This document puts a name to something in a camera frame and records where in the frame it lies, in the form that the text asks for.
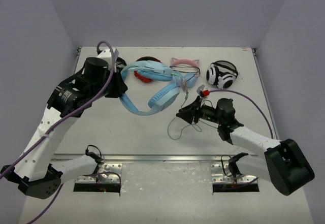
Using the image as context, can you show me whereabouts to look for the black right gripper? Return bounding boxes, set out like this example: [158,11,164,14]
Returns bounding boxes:
[177,97,223,125]

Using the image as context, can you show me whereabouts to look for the light blue headphones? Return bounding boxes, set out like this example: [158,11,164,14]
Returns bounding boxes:
[119,60,188,116]

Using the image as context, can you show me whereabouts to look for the green headphone cable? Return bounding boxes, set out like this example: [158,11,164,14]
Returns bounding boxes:
[167,73,219,140]

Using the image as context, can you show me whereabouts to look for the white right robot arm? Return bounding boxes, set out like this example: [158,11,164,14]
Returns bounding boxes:
[176,97,315,196]

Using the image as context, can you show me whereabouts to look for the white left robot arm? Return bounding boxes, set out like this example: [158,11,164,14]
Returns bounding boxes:
[1,48,127,199]

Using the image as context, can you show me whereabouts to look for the red black headphones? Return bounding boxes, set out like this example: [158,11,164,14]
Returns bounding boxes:
[133,56,165,84]

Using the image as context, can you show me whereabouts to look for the pink blue cat-ear headphones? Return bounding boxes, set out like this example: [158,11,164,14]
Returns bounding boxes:
[170,57,201,88]

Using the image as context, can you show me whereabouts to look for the white black headphones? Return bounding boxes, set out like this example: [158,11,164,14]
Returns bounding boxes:
[206,60,239,89]

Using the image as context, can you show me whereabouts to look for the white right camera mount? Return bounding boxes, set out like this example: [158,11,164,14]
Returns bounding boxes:
[197,85,210,99]

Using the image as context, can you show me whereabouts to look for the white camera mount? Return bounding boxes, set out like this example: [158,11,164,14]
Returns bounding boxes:
[97,47,120,72]
[197,85,210,99]

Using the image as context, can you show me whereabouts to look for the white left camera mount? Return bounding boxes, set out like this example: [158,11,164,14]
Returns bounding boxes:
[97,47,120,72]

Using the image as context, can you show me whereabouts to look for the right metal mounting bracket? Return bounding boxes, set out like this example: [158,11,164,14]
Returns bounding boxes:
[210,161,256,184]

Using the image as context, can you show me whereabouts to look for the metal mounting bracket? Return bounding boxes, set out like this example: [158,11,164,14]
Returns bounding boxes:
[75,162,122,184]
[210,161,256,184]

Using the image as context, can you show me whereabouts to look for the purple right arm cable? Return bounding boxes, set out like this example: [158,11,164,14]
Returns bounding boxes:
[208,89,277,189]

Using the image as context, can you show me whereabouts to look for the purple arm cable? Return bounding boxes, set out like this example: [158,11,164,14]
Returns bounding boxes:
[0,40,116,224]
[208,89,277,189]

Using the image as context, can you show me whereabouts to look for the left metal mounting bracket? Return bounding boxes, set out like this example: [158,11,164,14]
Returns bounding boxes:
[75,162,122,184]

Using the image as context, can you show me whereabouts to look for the aluminium table rail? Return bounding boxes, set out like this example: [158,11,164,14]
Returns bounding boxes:
[50,153,266,164]

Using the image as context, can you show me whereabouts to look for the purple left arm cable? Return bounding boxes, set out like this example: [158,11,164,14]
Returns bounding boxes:
[0,40,116,224]

